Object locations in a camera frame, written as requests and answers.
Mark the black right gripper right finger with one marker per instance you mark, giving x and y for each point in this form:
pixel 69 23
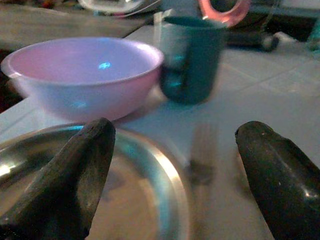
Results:
pixel 280 180

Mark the round steel plate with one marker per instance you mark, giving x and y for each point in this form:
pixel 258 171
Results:
pixel 147 185

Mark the pink plastic bowl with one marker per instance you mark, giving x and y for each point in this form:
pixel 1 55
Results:
pixel 82 75

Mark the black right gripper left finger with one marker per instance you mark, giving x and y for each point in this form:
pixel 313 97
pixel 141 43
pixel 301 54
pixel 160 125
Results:
pixel 65 180

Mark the teal plastic mug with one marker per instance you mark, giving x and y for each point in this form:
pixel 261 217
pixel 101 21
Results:
pixel 195 60

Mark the white plate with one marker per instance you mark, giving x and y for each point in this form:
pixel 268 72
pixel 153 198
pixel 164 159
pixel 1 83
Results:
pixel 117 6

